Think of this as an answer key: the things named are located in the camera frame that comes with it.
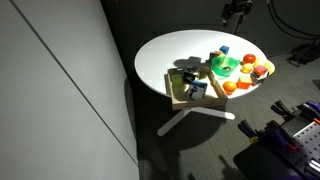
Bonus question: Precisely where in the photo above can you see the green foam cube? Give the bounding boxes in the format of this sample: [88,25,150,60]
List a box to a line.
[170,73,184,88]

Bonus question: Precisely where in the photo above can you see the wooden tray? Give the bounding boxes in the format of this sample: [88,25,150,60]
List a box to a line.
[165,65,229,111]

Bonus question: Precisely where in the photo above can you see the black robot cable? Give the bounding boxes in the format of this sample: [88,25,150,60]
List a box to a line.
[265,0,320,40]

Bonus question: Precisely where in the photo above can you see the orange toy fruit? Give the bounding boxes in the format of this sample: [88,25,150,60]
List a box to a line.
[222,80,238,95]

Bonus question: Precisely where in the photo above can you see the black bag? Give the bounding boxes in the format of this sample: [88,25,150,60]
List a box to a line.
[287,43,320,68]

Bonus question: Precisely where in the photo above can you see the perforated metal plate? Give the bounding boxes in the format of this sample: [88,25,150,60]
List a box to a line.
[290,121,320,165]

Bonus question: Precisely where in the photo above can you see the pink foam cube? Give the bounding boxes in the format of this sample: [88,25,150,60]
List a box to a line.
[254,65,269,75]

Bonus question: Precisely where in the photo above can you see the multicolour square plush toy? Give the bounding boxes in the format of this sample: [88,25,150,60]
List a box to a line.
[208,50,225,65]

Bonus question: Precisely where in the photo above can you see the black and white plush cube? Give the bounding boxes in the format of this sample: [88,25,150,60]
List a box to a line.
[182,66,202,84]

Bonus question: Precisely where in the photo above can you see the blue-green foam cube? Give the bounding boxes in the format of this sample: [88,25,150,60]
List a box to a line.
[219,45,230,56]

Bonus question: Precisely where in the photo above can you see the green plastic bowl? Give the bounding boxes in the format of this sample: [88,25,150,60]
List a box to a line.
[210,55,241,78]

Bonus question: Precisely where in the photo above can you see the purple clamp with orange tips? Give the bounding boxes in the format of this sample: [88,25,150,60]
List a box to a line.
[262,120,300,153]

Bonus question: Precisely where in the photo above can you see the white table base legs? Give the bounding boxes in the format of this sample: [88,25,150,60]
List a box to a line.
[157,106,236,138]

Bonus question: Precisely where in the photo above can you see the black base box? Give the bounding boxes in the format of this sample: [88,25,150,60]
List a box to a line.
[232,143,306,180]

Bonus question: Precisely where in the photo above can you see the blue and white plush cube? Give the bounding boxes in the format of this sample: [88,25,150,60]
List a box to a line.
[186,80,209,101]

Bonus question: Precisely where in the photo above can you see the red toy tomato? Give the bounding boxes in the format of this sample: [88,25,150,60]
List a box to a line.
[242,53,257,65]

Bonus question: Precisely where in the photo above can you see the orange foam cube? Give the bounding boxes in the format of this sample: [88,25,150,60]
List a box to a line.
[236,75,253,90]

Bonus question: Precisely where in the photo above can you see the dark purple spring clamp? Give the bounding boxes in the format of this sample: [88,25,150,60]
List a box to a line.
[237,119,266,145]
[297,100,320,125]
[270,99,296,122]

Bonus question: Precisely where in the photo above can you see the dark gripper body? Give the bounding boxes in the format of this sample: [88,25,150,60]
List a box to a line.
[230,0,254,16]

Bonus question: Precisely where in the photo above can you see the yellow toy banana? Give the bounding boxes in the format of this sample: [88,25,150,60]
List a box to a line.
[262,59,276,76]

